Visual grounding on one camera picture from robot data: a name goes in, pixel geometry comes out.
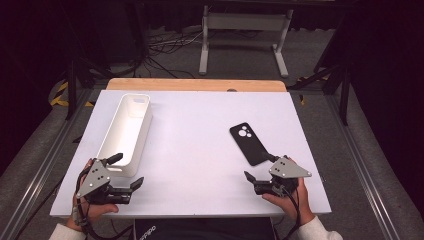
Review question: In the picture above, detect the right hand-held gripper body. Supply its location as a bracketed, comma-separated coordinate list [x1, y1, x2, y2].
[253, 156, 313, 198]

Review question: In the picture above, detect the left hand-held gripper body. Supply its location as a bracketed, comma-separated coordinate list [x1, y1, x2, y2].
[75, 159, 133, 205]

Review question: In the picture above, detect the black phone case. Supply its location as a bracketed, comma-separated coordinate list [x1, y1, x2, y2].
[229, 122, 272, 167]

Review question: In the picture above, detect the white plastic bin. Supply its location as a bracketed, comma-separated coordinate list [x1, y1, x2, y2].
[96, 93, 154, 178]

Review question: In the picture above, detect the person's left hand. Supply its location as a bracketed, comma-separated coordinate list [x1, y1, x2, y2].
[66, 158, 120, 233]

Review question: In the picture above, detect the person's right hand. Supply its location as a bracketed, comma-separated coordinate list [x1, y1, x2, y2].
[261, 177, 316, 227]

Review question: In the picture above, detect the person's dark clothing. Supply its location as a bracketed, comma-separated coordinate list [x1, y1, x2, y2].
[133, 217, 278, 240]

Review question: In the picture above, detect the black tripod stand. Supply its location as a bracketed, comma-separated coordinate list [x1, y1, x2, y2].
[287, 61, 353, 127]
[63, 54, 113, 122]

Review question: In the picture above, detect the yellow black floor tape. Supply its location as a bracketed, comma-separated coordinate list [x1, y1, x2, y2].
[49, 81, 95, 108]

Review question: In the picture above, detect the wooden table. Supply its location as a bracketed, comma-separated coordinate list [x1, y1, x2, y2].
[105, 78, 288, 93]

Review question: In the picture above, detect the right hand-held gripper cable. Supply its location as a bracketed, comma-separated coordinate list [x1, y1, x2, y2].
[282, 188, 303, 240]

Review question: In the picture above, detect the aluminium floor rail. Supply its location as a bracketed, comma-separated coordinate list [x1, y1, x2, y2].
[323, 94, 403, 240]
[0, 89, 98, 240]

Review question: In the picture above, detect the bundle of floor cables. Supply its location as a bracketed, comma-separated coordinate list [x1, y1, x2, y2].
[143, 28, 205, 80]

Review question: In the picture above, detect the white metal desk frame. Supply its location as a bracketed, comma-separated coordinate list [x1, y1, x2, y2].
[198, 4, 295, 79]

